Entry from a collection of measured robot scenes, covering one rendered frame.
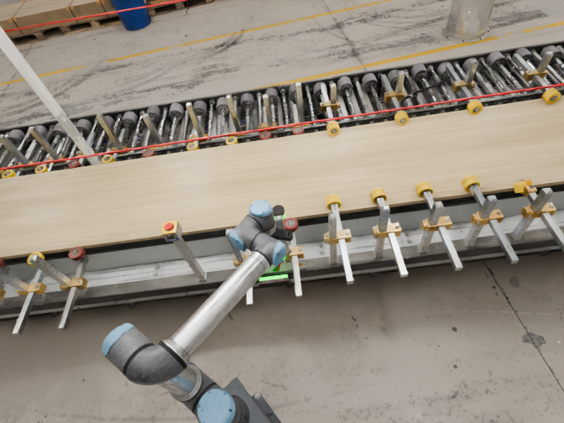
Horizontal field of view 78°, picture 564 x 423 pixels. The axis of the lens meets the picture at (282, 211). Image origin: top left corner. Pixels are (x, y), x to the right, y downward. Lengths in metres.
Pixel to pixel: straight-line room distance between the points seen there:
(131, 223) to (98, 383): 1.23
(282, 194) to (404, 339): 1.30
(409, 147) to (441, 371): 1.43
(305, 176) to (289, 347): 1.19
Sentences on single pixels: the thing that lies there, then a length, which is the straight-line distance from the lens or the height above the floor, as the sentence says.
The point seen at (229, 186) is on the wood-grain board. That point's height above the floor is 0.90.
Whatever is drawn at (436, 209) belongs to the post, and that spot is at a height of 1.10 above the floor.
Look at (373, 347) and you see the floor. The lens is 2.60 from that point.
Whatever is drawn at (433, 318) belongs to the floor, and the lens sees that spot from 2.74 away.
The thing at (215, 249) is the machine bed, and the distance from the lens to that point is 2.23.
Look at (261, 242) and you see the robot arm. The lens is 1.34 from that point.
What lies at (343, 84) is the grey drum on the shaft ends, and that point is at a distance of 2.98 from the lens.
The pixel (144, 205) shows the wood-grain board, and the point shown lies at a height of 0.90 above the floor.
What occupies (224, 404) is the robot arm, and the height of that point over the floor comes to 0.87.
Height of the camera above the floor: 2.48
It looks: 52 degrees down
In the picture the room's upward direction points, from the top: 12 degrees counter-clockwise
